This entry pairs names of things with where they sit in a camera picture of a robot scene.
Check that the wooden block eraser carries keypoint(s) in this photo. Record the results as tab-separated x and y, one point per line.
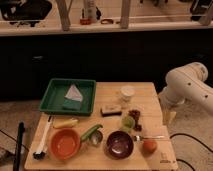
111	110

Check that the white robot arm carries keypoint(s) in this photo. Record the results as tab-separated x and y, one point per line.
185	83

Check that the purple bowl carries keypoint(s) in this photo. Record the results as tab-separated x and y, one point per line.
119	145

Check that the orange bowl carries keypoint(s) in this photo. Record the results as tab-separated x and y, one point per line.
64	144

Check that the green plastic tray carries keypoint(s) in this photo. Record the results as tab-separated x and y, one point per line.
57	88

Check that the grey folded cloth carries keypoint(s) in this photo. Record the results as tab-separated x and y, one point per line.
74	94

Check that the green sponge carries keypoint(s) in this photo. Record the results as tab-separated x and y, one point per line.
71	104

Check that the dark red grapes toy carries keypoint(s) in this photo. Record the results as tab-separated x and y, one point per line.
135	114

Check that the silver fork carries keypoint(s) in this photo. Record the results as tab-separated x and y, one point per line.
141	138

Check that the orange fruit toy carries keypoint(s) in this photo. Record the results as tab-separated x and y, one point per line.
149	146

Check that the white bottle on shelf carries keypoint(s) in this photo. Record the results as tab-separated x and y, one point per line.
90	10

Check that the white black brush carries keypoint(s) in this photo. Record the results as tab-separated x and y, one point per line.
40	153

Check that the black pole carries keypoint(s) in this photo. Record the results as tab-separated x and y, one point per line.
17	157

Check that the black bag on shelf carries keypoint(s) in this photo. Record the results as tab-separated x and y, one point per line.
29	12

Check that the green handled measuring scoop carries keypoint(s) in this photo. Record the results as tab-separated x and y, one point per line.
94	135

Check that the wooden shelf post right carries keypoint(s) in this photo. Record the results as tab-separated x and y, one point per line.
125	11

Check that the wooden shelf post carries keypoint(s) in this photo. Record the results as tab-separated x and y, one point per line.
63	13
125	11

